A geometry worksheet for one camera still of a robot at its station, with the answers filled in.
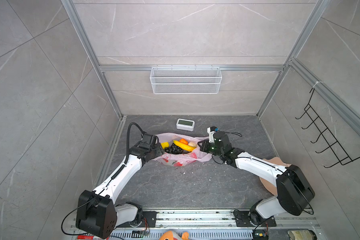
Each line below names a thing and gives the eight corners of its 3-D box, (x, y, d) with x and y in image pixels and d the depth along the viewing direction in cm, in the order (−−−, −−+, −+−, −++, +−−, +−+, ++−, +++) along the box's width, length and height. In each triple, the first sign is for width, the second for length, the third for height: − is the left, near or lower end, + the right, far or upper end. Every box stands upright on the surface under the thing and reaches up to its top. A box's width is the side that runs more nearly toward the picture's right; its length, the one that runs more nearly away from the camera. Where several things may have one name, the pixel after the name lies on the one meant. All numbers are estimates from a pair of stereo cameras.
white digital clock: (175, 129, 113) (175, 125, 110) (178, 121, 118) (178, 118, 115) (193, 131, 111) (193, 128, 108) (194, 124, 117) (195, 120, 113)
